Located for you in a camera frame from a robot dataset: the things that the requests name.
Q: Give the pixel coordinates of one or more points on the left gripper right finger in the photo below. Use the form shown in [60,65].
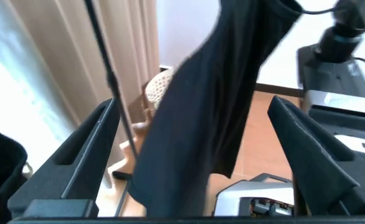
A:
[319,174]

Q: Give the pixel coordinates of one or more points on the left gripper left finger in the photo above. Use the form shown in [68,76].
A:
[86,174]

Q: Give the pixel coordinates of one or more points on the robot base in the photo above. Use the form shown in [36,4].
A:
[251,193]

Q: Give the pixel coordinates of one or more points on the black clothes rack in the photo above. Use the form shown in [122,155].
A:
[107,68]

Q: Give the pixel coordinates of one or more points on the white laundry basket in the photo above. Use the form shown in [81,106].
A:
[159,88]

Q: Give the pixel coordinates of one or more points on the window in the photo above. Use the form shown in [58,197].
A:
[14,118]

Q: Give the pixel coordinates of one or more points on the beige curtain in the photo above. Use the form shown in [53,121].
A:
[76,46]

